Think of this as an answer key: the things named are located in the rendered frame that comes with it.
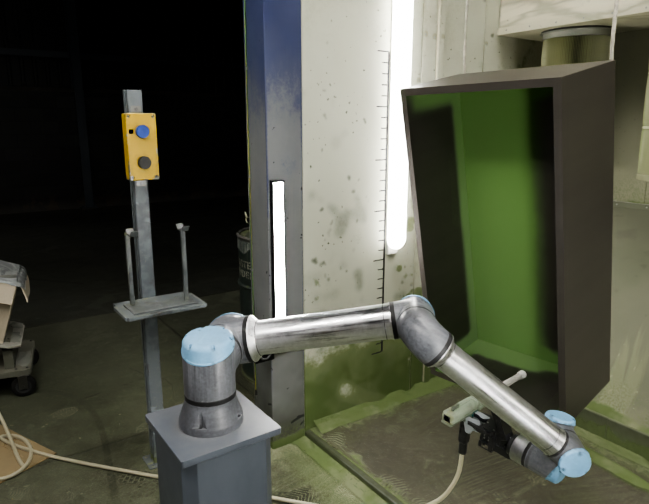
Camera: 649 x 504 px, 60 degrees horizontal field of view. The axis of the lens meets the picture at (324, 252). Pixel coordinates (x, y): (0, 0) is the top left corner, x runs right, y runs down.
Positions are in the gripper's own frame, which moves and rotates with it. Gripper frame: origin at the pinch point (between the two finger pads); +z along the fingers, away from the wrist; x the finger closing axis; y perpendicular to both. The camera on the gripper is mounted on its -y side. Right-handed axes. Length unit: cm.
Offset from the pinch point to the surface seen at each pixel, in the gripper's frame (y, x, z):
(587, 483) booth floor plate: 48, 59, -26
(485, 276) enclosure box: -28, 55, 31
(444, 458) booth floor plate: 51, 29, 24
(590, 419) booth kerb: 43, 98, -10
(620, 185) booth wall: -56, 167, 23
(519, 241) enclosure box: -49, 52, 16
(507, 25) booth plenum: -135, 134, 84
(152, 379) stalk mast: 18, -63, 117
